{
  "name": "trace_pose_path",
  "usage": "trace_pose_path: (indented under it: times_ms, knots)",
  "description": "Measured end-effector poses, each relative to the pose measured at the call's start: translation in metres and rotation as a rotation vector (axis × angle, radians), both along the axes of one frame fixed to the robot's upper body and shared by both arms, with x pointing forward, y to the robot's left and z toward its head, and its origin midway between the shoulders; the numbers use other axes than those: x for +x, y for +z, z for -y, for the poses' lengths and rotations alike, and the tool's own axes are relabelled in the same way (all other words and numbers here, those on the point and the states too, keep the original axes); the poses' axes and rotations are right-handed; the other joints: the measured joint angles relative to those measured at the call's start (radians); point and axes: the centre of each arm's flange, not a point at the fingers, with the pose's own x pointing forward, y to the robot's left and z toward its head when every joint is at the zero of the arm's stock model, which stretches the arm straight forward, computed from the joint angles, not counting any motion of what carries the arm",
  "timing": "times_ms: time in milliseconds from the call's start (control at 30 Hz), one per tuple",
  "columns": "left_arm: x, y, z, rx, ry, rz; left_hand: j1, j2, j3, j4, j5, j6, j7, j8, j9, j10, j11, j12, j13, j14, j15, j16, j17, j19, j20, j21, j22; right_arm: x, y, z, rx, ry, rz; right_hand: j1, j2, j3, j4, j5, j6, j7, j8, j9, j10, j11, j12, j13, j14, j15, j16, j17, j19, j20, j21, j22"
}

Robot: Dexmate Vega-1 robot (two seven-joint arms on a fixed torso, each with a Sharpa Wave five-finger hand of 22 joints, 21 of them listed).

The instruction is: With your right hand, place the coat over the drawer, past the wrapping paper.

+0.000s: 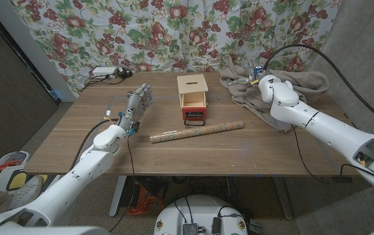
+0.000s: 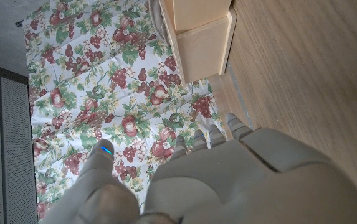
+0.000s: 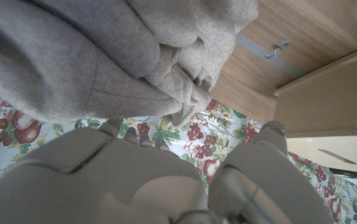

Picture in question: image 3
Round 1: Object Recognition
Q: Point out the floral fruit print backdrop cloth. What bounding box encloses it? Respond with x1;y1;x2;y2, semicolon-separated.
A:
0;83;357;224

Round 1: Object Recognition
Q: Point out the black plug with cables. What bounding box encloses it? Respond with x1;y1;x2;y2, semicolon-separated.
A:
328;167;357;185

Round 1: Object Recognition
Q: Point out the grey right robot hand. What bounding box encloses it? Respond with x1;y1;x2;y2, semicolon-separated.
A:
0;119;333;224

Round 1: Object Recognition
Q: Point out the beige fleece coat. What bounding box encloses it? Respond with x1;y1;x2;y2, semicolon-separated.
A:
0;0;260;129

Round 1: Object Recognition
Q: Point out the small metal clip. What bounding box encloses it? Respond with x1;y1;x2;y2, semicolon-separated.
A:
263;39;291;60

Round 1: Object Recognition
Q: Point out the light wooden drawer box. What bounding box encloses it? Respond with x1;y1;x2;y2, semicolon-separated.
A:
272;47;357;175

